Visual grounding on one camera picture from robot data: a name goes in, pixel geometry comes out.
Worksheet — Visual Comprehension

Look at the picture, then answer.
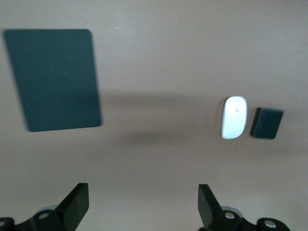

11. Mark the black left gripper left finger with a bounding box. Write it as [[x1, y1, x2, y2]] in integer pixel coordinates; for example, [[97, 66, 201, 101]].
[[16, 182, 90, 231]]

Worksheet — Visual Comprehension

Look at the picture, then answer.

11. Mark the black mouse pad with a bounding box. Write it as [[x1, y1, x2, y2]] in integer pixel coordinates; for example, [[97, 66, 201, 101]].
[[3, 28, 103, 133]]

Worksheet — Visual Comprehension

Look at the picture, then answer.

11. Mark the white computer mouse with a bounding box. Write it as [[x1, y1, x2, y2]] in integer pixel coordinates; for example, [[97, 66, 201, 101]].
[[220, 95, 248, 140]]

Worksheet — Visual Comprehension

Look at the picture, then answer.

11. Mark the black phone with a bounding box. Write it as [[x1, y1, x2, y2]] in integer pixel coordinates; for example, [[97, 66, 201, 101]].
[[250, 107, 284, 140]]

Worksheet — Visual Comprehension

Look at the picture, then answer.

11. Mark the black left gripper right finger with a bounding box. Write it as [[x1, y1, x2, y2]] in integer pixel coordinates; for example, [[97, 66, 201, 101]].
[[198, 183, 256, 231]]

